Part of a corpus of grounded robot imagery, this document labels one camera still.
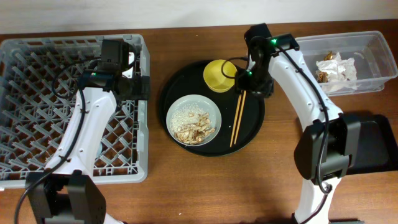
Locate wooden chopstick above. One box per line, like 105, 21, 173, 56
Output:
229, 94, 242, 147
233, 90, 247, 145

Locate yellow bowl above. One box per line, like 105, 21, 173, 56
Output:
203, 59, 238, 93

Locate grey plate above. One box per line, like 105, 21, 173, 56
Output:
165, 95, 222, 147

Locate food scraps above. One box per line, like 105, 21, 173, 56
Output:
170, 104, 216, 146

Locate white napkin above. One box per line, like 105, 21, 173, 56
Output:
316, 52, 359, 93

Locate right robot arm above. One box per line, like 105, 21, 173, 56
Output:
235, 24, 361, 223

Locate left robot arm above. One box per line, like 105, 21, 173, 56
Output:
14, 39, 150, 223

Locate grey plastic dishwasher rack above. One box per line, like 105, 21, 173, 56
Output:
1, 35, 149, 189

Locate round black tray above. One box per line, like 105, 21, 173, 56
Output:
157, 60, 265, 157

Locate clear plastic bin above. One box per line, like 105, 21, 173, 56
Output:
296, 31, 397, 96

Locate black rectangular bin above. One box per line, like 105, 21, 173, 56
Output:
346, 114, 397, 175

